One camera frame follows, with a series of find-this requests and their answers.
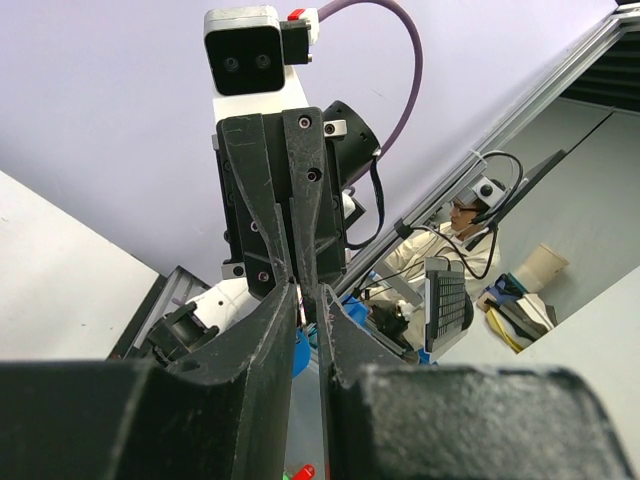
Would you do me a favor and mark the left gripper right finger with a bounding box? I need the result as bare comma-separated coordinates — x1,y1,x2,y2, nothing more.
316,285,633,479

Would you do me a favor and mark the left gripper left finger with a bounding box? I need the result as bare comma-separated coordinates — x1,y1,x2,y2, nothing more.
1,283,298,479

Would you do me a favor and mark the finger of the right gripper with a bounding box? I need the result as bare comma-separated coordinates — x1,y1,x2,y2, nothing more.
282,107,326,295
217,114,290,300

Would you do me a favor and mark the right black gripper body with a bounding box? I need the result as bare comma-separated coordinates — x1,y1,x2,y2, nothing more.
209,117,351,279

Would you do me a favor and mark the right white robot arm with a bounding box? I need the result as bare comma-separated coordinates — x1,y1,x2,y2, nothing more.
140,100,381,364

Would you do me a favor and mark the blue plastic bin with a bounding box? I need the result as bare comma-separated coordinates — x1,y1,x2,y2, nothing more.
341,295,378,328

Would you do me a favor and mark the seated person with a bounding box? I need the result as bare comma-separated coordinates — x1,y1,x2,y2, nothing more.
369,177,504,351

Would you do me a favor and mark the black keyboard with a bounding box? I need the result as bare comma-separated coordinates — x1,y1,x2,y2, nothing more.
424,256,473,355

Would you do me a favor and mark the dark monitor panel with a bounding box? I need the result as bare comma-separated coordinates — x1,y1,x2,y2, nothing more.
518,149,567,192

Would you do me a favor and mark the beige cylindrical container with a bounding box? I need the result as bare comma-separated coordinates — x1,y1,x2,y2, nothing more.
512,244,570,293

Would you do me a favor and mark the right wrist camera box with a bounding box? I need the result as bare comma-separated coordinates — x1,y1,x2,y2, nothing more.
204,5,285,96

